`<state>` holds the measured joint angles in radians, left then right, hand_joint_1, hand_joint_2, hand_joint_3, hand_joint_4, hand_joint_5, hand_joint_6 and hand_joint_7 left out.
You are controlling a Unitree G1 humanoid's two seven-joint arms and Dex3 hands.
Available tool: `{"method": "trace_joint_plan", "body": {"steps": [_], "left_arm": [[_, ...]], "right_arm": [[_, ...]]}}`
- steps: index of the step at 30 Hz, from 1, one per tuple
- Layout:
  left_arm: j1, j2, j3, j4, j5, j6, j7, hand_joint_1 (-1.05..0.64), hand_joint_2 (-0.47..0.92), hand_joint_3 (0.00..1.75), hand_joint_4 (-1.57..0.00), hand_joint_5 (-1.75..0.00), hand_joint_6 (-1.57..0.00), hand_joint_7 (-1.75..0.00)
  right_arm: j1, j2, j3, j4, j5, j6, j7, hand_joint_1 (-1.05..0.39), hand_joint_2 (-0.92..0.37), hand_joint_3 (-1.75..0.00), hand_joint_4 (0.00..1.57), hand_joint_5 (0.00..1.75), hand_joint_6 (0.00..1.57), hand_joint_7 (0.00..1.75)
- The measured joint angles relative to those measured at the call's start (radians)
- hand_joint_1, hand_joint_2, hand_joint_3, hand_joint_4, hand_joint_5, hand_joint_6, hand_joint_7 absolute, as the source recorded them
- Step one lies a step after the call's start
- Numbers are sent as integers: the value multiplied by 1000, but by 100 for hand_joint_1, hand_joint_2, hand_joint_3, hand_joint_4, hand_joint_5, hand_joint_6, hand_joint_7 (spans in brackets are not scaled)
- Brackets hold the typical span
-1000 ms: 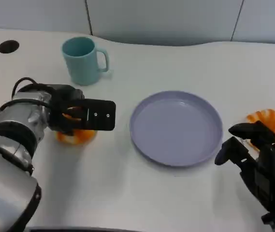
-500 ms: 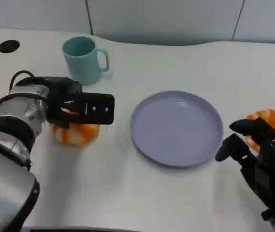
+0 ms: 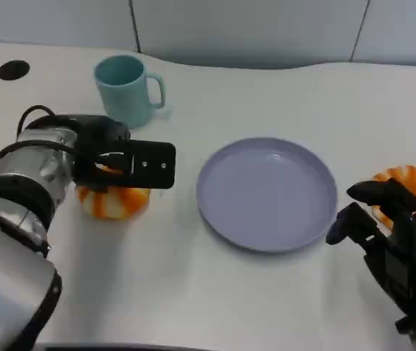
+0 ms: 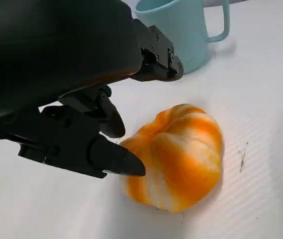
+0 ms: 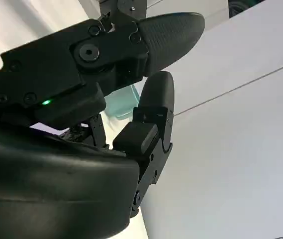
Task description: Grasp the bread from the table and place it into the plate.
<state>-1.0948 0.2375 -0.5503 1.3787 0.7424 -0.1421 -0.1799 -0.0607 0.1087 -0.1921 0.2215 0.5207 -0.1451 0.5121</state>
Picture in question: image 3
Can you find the pale green mug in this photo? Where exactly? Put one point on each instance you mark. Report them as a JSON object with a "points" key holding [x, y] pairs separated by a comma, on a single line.
{"points": [[123, 95]]}

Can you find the lilac plate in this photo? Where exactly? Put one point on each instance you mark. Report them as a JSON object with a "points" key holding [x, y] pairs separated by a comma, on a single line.
{"points": [[266, 194]]}

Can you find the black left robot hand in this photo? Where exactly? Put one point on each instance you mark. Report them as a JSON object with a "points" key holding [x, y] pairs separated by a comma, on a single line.
{"points": [[101, 128]]}

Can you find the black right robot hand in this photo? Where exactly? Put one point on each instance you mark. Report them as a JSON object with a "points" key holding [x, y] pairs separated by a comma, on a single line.
{"points": [[408, 256]]}

